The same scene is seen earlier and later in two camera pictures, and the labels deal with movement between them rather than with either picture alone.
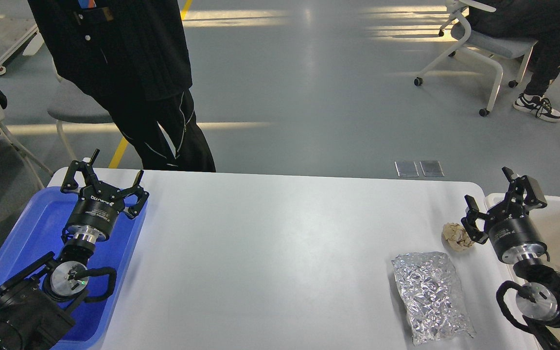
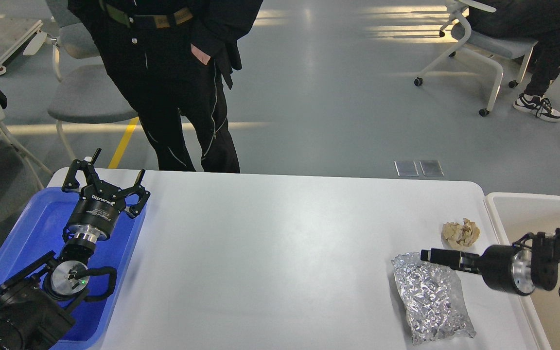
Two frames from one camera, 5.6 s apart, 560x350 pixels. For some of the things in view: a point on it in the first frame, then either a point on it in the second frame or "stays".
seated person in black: x=558 y=26 stays
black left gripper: x=96 y=214 stays
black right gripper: x=516 y=237 -> x=503 y=267
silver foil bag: x=432 y=296 stays
